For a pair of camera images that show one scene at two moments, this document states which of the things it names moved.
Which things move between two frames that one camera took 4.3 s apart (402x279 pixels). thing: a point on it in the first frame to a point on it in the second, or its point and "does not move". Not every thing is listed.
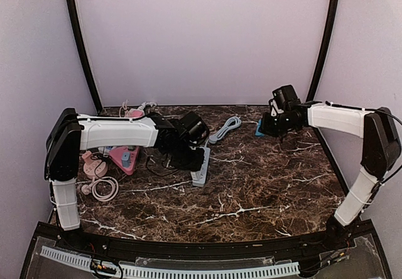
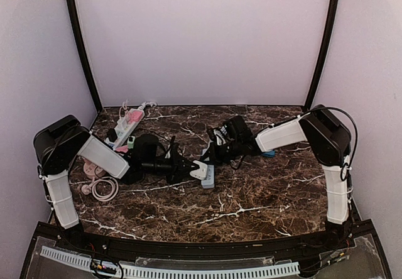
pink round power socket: x=97 y=169 does not move
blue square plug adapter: x=258 y=132 to x=269 y=154
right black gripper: x=266 y=127 to x=213 y=155
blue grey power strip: x=198 y=177 to x=208 y=182
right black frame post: x=330 y=38 does not move
